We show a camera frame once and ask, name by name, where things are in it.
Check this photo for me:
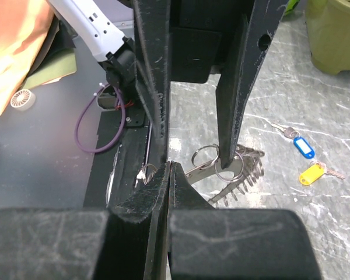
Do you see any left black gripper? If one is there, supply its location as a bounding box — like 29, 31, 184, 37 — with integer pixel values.
132, 1, 288, 169

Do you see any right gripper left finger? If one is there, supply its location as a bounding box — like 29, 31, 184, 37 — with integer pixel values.
0, 164, 170, 279

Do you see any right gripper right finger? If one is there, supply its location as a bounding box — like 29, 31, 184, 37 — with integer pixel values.
169, 162, 322, 279

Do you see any blue tag key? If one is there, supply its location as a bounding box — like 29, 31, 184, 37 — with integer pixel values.
271, 122, 315, 159

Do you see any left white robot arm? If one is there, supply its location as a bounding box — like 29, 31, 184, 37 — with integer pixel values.
50, 1, 288, 168

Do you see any yellow tag key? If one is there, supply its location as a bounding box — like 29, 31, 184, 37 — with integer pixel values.
299, 160, 346, 186

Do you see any olive green plastic bin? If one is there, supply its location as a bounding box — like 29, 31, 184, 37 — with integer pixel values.
305, 0, 350, 75

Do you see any orange cloth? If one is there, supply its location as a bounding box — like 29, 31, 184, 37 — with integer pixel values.
0, 0, 54, 115

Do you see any small white fan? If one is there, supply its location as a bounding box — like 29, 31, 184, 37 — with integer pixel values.
10, 89, 36, 111

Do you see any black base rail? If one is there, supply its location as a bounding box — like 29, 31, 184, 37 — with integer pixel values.
83, 107, 150, 208

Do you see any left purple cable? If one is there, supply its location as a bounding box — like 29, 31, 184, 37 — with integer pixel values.
74, 84, 128, 154

